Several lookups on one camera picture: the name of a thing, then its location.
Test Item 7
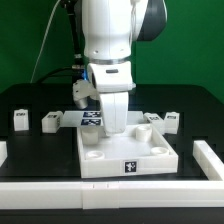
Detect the white sheet with tags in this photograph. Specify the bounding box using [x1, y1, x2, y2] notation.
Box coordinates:
[62, 111, 147, 127]

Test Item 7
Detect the black cable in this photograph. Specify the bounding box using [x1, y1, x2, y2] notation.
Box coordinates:
[35, 64, 84, 84]

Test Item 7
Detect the white cable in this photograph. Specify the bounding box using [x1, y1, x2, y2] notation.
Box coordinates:
[30, 0, 63, 84]

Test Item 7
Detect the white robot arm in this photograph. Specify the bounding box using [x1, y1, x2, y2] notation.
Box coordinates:
[73, 0, 167, 135]

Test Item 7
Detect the white square table top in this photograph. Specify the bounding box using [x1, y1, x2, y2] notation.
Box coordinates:
[77, 124, 178, 178]

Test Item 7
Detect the white U-shaped obstacle fence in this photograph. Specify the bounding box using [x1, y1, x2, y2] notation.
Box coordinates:
[0, 140, 224, 210]

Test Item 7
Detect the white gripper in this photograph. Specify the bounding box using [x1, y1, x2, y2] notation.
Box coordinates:
[73, 61, 134, 135]

